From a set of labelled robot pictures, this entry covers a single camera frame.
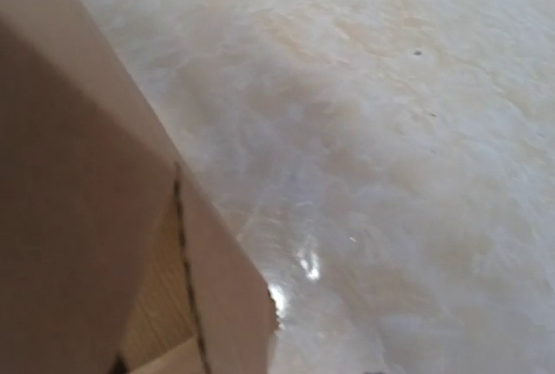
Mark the brown cardboard box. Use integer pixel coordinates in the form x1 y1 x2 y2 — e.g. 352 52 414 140
1 0 277 373

